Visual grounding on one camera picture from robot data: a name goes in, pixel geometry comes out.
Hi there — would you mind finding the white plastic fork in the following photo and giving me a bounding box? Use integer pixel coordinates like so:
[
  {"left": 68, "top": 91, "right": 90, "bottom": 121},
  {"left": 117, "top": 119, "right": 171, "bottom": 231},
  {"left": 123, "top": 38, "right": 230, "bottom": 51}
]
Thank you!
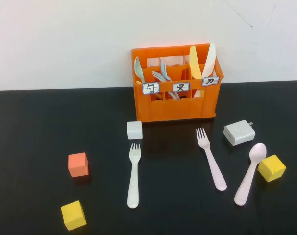
[{"left": 127, "top": 143, "right": 141, "bottom": 209}]

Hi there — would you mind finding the pink plastic fork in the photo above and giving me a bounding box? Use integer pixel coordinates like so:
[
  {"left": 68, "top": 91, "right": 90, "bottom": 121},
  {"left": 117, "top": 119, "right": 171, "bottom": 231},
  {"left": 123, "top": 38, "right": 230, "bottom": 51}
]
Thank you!
[{"left": 196, "top": 127, "right": 227, "bottom": 191}]

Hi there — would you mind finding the pink plastic spoon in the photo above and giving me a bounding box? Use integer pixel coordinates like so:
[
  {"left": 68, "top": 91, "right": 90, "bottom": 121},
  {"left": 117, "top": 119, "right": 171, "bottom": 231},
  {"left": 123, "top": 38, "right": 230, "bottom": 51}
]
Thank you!
[{"left": 234, "top": 142, "right": 267, "bottom": 206}]

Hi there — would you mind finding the orange plastic cutlery crate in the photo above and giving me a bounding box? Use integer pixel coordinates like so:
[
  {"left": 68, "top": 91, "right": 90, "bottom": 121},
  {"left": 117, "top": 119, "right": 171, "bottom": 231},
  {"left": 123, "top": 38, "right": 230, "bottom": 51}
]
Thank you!
[{"left": 131, "top": 43, "right": 224, "bottom": 123}]

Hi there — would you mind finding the white foam cube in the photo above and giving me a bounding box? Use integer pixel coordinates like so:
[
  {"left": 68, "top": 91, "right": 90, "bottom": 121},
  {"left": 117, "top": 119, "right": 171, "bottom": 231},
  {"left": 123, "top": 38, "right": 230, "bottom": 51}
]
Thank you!
[{"left": 126, "top": 121, "right": 143, "bottom": 140}]

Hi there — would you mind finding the paper label spoon character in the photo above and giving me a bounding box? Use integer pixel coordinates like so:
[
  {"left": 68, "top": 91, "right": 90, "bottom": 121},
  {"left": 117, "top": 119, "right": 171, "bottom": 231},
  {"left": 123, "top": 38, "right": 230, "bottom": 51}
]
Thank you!
[{"left": 141, "top": 82, "right": 160, "bottom": 94}]

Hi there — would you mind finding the paper label fork character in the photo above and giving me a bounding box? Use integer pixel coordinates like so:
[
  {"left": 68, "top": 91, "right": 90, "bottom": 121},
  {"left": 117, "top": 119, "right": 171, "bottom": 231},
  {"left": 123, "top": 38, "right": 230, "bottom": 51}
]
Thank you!
[{"left": 173, "top": 82, "right": 190, "bottom": 93}]

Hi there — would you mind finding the pale green plastic spoon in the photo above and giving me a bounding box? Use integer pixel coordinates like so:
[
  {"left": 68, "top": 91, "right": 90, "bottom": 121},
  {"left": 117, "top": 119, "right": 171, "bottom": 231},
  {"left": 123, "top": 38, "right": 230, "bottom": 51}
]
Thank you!
[{"left": 134, "top": 56, "right": 146, "bottom": 84}]

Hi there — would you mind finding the yellow plastic knife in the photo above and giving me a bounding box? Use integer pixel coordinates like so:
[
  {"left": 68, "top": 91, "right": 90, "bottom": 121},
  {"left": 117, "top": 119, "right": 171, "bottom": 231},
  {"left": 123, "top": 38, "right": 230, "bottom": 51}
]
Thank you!
[{"left": 189, "top": 45, "right": 206, "bottom": 98}]

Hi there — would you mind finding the paper label knife character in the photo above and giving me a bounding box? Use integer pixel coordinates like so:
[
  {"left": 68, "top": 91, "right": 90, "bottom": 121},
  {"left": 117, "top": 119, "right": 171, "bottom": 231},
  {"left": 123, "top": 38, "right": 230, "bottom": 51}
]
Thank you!
[{"left": 201, "top": 76, "right": 220, "bottom": 87}]

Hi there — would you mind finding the cream plastic knife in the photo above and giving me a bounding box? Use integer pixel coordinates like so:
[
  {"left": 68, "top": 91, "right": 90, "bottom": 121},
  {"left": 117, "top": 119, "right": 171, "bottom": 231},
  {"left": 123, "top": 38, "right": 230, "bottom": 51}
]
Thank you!
[{"left": 192, "top": 42, "right": 217, "bottom": 99}]

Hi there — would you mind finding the orange foam cube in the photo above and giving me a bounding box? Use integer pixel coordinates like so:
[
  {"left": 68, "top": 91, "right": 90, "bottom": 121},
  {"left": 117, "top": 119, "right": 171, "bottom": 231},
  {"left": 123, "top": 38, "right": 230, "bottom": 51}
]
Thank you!
[{"left": 68, "top": 152, "right": 89, "bottom": 178}]

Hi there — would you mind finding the yellow foam cube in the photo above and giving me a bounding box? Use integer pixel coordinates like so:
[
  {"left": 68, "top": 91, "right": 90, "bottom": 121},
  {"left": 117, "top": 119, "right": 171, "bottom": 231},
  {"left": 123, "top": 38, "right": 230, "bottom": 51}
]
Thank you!
[
  {"left": 60, "top": 200, "right": 87, "bottom": 231},
  {"left": 257, "top": 154, "right": 287, "bottom": 183}
]

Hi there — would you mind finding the white USB wall charger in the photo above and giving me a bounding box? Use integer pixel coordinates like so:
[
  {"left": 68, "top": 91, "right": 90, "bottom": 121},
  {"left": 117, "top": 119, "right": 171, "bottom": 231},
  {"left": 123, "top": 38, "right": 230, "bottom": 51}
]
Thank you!
[{"left": 223, "top": 119, "right": 256, "bottom": 146}]

